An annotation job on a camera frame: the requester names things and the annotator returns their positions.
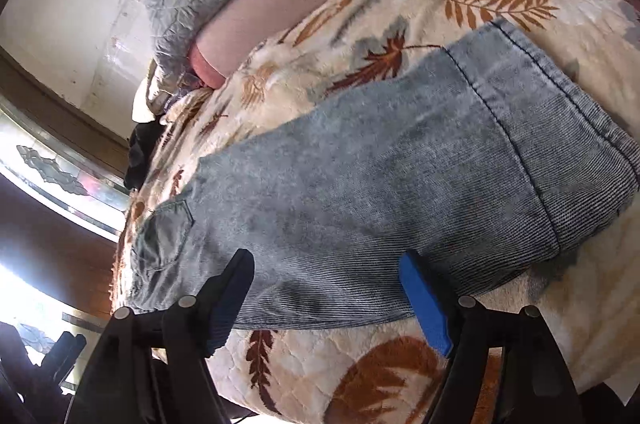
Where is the blue denim pant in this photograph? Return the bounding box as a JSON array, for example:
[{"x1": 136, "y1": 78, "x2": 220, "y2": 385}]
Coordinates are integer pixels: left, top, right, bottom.
[{"x1": 127, "y1": 20, "x2": 639, "y2": 329}]

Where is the black cloth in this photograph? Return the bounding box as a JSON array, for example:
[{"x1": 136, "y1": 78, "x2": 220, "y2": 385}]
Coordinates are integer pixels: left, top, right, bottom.
[{"x1": 124, "y1": 116, "x2": 165, "y2": 191}]

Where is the white pillow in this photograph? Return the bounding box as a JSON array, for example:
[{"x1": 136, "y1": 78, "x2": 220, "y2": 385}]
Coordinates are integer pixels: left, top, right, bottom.
[{"x1": 131, "y1": 66, "x2": 171, "y2": 124}]

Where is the leaf patterned cream blanket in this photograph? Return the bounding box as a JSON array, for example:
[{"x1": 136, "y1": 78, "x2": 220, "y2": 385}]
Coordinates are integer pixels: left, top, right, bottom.
[{"x1": 112, "y1": 0, "x2": 639, "y2": 423}]

